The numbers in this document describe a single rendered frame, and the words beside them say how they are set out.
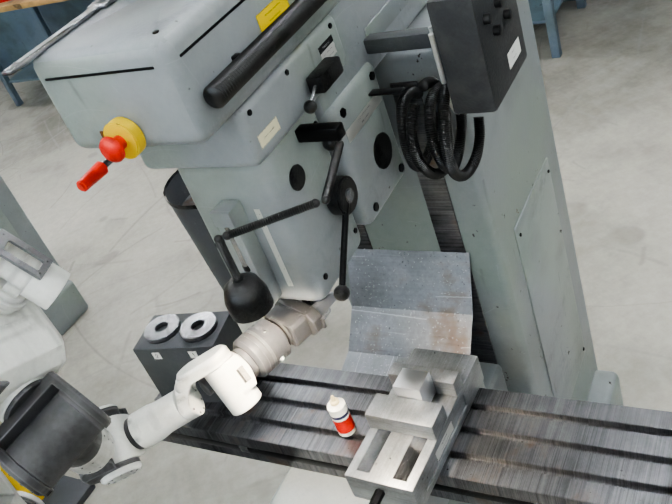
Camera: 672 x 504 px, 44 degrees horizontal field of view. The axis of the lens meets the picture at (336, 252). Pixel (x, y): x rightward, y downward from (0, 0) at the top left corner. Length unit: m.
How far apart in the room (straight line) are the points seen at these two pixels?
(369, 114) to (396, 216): 0.41
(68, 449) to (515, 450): 0.83
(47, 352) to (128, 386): 2.42
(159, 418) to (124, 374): 2.30
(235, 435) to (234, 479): 1.21
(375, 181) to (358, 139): 0.10
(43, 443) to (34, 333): 0.18
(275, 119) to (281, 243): 0.23
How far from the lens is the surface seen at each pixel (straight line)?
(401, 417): 1.64
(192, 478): 3.22
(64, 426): 1.31
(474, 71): 1.41
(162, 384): 2.05
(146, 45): 1.11
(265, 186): 1.33
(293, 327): 1.53
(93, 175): 1.29
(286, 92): 1.32
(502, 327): 2.02
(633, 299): 3.28
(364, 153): 1.52
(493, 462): 1.68
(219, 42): 1.18
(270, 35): 1.23
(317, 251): 1.42
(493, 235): 1.84
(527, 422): 1.71
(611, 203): 3.77
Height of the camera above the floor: 2.19
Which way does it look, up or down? 34 degrees down
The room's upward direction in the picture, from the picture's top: 22 degrees counter-clockwise
